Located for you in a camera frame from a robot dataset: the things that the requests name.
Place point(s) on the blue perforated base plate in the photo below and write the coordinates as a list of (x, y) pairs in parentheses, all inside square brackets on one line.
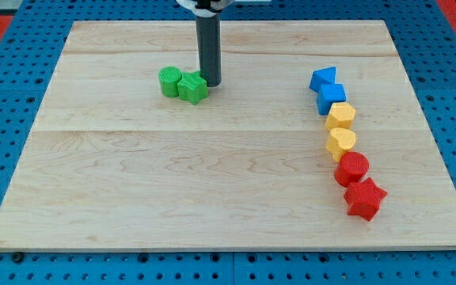
[(31, 47)]

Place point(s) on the blue cube block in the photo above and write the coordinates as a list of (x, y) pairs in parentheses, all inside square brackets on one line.
[(329, 94)]

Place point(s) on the blue triangle block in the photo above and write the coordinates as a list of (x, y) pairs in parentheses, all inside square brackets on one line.
[(322, 76)]

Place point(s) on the red cylinder block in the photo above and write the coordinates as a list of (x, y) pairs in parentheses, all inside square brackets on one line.
[(353, 166)]

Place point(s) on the red star block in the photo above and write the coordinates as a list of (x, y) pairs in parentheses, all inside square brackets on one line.
[(364, 198)]

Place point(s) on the light wooden board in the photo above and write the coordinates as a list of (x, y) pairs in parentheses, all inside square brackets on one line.
[(111, 165)]

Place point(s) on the yellow hexagon block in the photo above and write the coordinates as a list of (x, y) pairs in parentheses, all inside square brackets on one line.
[(341, 114)]

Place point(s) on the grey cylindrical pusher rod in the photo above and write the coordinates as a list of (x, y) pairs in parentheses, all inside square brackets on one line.
[(209, 48)]

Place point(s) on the yellow heart block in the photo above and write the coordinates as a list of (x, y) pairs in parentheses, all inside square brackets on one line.
[(339, 142)]

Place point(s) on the green cylinder block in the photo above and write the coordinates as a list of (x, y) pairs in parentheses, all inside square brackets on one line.
[(169, 78)]

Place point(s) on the green star block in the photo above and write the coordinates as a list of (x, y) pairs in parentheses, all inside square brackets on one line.
[(192, 87)]

